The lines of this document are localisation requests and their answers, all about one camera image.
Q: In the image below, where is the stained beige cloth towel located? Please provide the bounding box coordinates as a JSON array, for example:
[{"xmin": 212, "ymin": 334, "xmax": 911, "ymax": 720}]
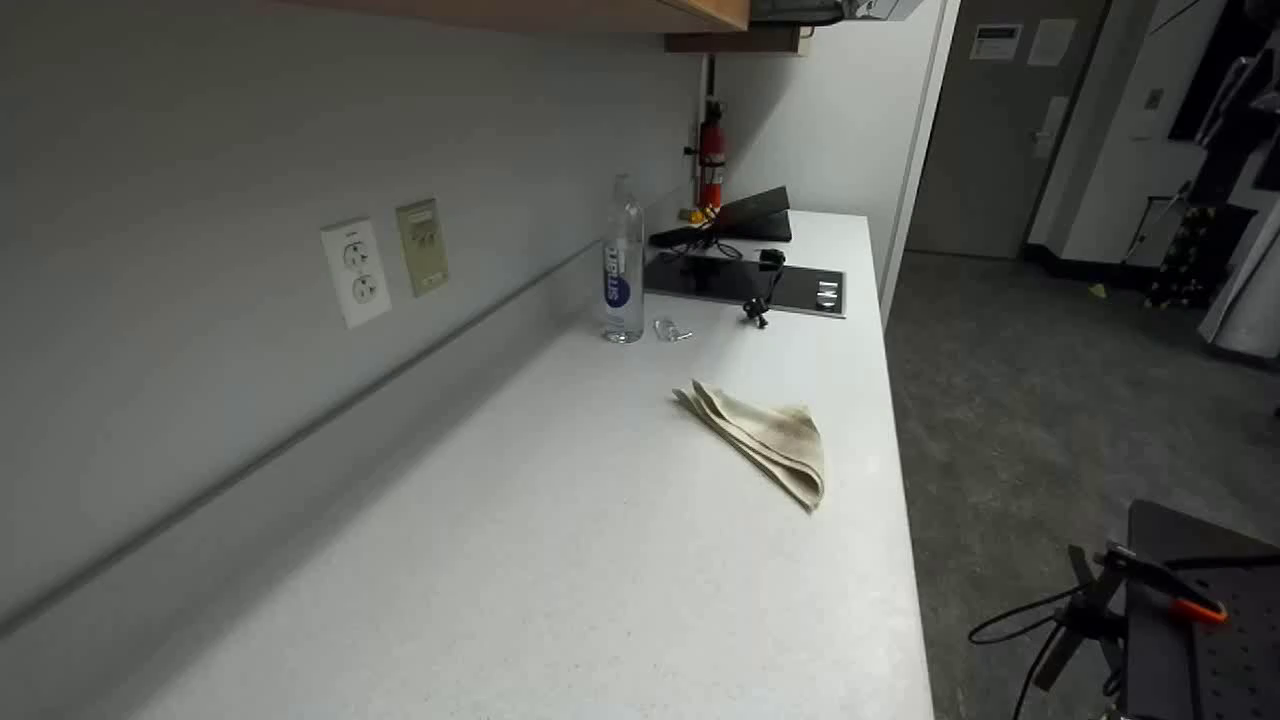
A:
[{"xmin": 672, "ymin": 375, "xmax": 833, "ymax": 517}]

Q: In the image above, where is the clear plastic water bottle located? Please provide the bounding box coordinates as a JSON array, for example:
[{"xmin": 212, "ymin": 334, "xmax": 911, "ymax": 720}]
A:
[{"xmin": 594, "ymin": 172, "xmax": 650, "ymax": 347}]

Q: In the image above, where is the black glass cooktop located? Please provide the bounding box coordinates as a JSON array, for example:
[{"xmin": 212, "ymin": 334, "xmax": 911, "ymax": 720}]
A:
[{"xmin": 643, "ymin": 249, "xmax": 849, "ymax": 320}]

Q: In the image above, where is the black dustpan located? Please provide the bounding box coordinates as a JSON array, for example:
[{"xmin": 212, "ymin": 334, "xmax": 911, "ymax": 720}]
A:
[{"xmin": 649, "ymin": 184, "xmax": 797, "ymax": 252}]

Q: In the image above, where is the red fire extinguisher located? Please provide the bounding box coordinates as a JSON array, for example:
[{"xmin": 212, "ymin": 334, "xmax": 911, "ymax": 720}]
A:
[{"xmin": 689, "ymin": 95, "xmax": 732, "ymax": 226}]

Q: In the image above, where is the grey door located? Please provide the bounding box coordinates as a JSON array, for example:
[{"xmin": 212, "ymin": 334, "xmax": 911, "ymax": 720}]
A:
[{"xmin": 906, "ymin": 0, "xmax": 1112, "ymax": 259}]

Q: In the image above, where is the grey door sign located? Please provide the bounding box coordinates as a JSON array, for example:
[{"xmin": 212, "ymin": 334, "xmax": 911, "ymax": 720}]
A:
[{"xmin": 968, "ymin": 19, "xmax": 1026, "ymax": 65}]

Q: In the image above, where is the white paper door sign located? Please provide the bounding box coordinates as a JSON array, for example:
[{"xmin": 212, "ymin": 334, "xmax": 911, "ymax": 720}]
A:
[{"xmin": 1024, "ymin": 18, "xmax": 1079, "ymax": 74}]

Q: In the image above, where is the white appliance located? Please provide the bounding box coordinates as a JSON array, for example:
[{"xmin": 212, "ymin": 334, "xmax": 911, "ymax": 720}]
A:
[{"xmin": 1197, "ymin": 196, "xmax": 1280, "ymax": 366}]

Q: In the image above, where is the black perforated table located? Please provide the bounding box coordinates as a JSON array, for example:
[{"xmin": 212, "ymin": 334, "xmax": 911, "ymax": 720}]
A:
[{"xmin": 1121, "ymin": 496, "xmax": 1280, "ymax": 720}]

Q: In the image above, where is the small black tripod camera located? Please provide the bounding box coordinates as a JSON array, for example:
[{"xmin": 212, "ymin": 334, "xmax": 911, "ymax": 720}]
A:
[{"xmin": 738, "ymin": 243, "xmax": 792, "ymax": 334}]

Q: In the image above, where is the beige wall switch plate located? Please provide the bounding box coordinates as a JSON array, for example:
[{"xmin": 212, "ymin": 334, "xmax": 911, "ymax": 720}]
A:
[{"xmin": 392, "ymin": 196, "xmax": 451, "ymax": 300}]

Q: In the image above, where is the white electrical wall outlet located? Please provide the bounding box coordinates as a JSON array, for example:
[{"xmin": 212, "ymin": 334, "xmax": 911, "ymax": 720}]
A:
[{"xmin": 315, "ymin": 216, "xmax": 395, "ymax": 334}]

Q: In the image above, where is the black stand with cables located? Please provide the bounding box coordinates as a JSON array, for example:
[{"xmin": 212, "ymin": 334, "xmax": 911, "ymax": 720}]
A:
[{"xmin": 964, "ymin": 540, "xmax": 1134, "ymax": 720}]

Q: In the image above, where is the orange-handled clamp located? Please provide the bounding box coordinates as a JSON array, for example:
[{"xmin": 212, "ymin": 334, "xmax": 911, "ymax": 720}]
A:
[{"xmin": 1099, "ymin": 540, "xmax": 1234, "ymax": 632}]

